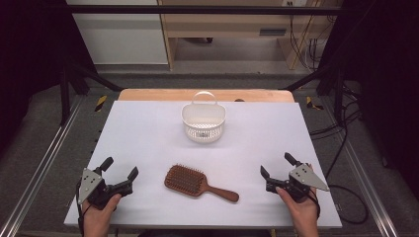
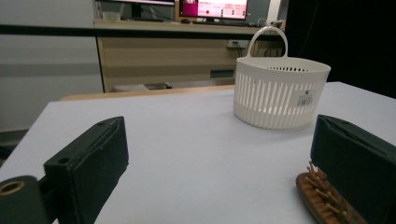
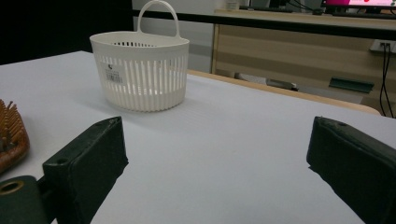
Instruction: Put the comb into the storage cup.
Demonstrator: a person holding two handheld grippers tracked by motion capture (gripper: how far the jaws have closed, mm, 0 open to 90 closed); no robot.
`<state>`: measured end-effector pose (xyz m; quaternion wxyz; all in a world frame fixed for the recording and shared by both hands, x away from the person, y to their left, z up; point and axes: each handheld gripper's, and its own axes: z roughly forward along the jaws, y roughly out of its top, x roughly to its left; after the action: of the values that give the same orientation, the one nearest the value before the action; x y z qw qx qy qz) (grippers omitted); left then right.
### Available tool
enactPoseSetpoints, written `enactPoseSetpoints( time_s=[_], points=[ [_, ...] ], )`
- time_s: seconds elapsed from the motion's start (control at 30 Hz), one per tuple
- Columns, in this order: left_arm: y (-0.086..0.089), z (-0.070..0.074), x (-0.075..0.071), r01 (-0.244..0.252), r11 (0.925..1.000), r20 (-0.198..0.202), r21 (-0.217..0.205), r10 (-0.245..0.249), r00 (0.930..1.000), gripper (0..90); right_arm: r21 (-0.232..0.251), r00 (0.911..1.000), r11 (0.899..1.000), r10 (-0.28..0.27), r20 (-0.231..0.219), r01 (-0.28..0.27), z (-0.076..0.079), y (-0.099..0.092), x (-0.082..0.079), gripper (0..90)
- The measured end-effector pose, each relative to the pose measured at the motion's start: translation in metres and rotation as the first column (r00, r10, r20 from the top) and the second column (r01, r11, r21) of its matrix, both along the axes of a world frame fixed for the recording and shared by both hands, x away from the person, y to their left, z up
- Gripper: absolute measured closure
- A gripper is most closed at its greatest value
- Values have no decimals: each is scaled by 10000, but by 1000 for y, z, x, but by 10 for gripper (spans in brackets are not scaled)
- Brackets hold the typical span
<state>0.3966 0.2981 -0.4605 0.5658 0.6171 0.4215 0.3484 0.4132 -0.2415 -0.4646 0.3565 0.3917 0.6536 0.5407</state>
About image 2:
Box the black keyboard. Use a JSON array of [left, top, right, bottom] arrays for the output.
[[192, 20, 260, 28]]

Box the white slotted plastic basket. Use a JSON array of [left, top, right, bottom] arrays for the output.
[[233, 26, 332, 131]]

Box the white power strip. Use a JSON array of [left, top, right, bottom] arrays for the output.
[[226, 39, 250, 49]]

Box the black curtain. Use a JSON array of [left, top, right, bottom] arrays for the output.
[[284, 0, 396, 99]]

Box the dark computer monitor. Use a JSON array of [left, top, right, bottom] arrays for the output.
[[95, 0, 176, 20]]

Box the dark label plate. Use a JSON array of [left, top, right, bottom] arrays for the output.
[[209, 68, 234, 78]]

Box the beige wooden desk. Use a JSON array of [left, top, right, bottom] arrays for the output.
[[92, 18, 286, 93]]

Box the white translucent container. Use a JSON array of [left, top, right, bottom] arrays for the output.
[[102, 11, 121, 22]]

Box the brown wooden hairbrush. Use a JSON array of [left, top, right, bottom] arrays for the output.
[[295, 161, 369, 224]]

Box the white partition panel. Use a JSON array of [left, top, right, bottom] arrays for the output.
[[0, 0, 105, 133]]

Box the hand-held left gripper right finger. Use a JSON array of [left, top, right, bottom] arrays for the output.
[[310, 114, 396, 224]]

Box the light wooden table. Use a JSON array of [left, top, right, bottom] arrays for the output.
[[60, 84, 236, 102]]

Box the monitor with pink screen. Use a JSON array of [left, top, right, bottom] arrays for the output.
[[178, 0, 250, 21]]

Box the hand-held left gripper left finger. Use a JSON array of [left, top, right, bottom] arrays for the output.
[[43, 116, 130, 224]]

